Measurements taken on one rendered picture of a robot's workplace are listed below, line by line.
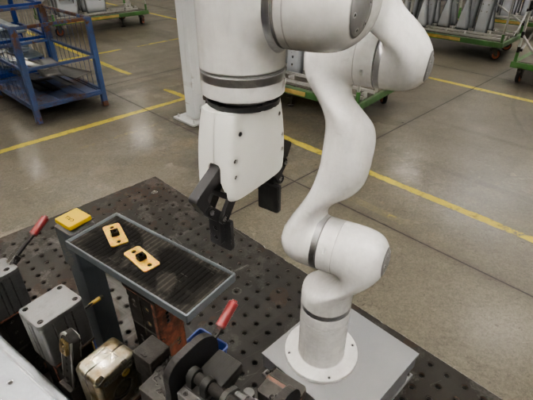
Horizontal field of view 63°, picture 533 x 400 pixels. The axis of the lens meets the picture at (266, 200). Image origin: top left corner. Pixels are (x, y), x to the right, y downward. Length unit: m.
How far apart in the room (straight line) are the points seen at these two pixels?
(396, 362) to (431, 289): 1.47
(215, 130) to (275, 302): 1.08
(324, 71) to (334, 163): 0.17
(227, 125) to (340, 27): 0.14
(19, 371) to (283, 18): 0.87
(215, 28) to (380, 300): 2.24
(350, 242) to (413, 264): 1.93
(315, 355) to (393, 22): 0.77
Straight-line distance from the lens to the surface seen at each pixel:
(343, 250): 0.89
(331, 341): 1.10
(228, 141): 0.42
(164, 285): 0.88
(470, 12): 8.31
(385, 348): 1.26
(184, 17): 4.39
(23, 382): 1.03
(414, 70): 0.79
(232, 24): 0.39
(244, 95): 0.41
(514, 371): 2.45
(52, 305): 0.98
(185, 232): 1.78
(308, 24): 0.36
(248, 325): 1.40
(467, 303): 2.67
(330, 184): 0.85
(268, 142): 0.47
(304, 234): 0.91
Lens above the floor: 1.75
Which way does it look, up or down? 32 degrees down
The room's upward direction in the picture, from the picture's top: straight up
